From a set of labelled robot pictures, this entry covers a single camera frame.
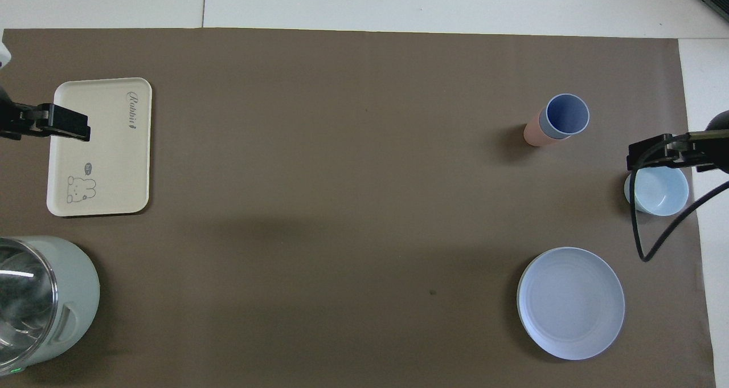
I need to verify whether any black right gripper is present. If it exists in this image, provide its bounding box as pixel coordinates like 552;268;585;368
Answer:
626;110;729;174

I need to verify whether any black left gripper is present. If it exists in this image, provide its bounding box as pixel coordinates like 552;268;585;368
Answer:
0;87;91;142

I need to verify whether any blue ribbed plastic cup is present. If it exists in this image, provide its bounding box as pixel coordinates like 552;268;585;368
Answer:
538;93;590;140

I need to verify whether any pink plastic cup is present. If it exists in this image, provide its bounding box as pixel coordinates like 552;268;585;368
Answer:
524;112;570;147

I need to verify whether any cream rabbit print tray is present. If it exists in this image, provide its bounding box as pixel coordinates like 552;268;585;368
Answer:
47;77;153;217

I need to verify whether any light blue bowl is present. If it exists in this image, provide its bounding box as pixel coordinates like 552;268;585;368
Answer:
624;166;690;217

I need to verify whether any pale green cooking pot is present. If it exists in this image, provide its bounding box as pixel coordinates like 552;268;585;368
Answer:
0;236;101;376

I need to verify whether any pale blue round plate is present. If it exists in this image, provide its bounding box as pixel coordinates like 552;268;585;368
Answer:
517;247;625;361

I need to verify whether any brown paper table mat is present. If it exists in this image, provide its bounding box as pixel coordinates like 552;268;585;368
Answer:
0;28;717;388

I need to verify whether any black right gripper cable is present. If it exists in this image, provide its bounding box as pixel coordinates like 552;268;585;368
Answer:
630;140;729;262

